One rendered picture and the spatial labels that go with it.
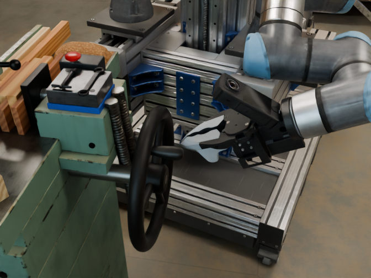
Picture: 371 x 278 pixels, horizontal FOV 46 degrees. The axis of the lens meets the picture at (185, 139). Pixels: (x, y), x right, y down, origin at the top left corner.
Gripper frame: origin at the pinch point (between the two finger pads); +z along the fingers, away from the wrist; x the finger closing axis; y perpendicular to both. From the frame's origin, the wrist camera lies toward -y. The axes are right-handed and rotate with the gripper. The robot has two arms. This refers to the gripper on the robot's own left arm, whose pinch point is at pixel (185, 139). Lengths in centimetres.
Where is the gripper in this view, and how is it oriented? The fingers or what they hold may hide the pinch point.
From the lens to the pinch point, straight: 79.3
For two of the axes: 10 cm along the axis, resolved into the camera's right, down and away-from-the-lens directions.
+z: -8.5, 2.5, 4.6
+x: 2.0, -6.6, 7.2
